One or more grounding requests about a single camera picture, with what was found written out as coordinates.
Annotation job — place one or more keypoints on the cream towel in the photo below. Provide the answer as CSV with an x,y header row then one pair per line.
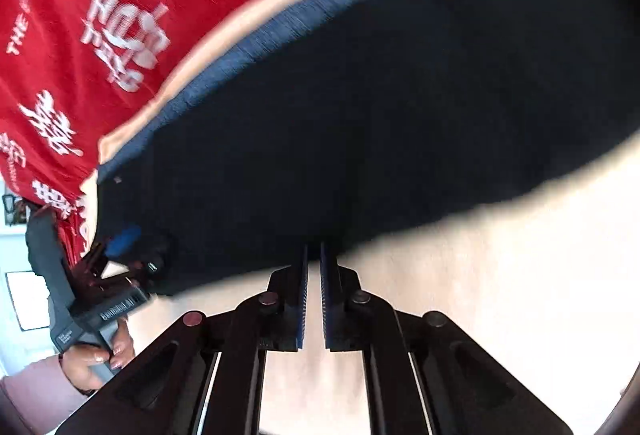
x,y
500,295

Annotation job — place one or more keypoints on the white rectangular panel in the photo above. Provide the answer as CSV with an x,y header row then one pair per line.
x,y
22,302

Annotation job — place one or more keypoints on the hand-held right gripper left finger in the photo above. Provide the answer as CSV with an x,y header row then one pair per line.
x,y
301,300

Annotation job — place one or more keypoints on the dark pants with patterned waistband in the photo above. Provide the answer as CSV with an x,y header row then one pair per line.
x,y
350,140

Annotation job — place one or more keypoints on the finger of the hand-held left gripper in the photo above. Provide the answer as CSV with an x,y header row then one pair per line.
x,y
125,238
150,265

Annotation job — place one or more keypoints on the person's left hand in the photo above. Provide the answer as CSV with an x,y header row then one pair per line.
x,y
92,362

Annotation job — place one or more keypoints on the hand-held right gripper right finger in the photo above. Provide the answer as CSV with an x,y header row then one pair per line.
x,y
327,300

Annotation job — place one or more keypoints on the person's left forearm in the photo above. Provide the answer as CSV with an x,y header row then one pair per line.
x,y
35,395

